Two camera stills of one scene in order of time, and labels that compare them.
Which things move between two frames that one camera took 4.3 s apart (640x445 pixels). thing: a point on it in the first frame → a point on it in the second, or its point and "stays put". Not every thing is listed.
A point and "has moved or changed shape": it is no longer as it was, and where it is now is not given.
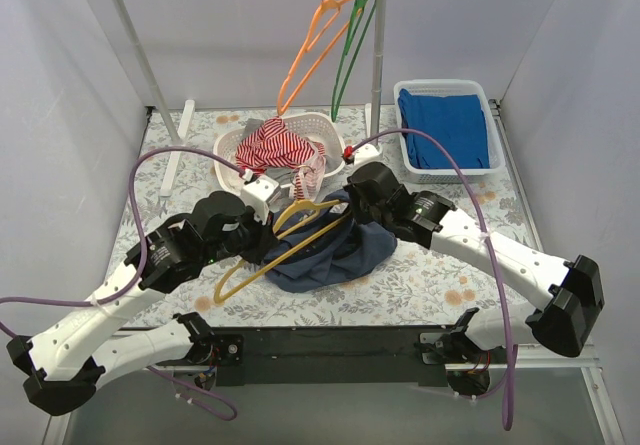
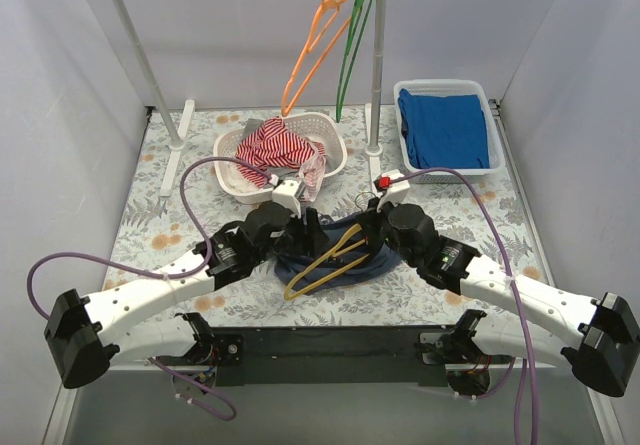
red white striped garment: (271, 145) stays put
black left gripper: (261, 244) → (306, 230)
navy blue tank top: (322, 247) has moved or changed shape
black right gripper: (356, 205) → (373, 226)
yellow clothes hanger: (315, 206) → (333, 252)
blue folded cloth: (457, 121) stays put
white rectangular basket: (443, 88) stays put
